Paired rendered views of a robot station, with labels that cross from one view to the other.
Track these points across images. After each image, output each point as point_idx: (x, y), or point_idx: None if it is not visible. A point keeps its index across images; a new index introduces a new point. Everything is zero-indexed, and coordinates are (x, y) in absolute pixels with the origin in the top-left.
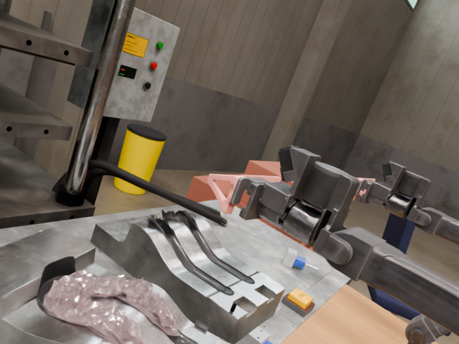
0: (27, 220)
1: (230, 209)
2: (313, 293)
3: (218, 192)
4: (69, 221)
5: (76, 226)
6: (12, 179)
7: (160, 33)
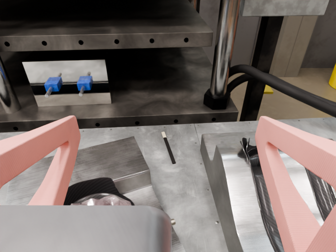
0: (171, 119)
1: None
2: None
3: (37, 196)
4: (196, 125)
5: (199, 131)
6: (183, 82)
7: None
